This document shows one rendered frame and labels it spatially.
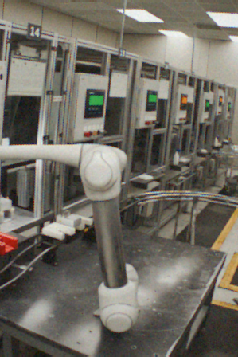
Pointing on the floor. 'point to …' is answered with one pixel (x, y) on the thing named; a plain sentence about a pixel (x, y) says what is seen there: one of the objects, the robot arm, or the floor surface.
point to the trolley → (232, 168)
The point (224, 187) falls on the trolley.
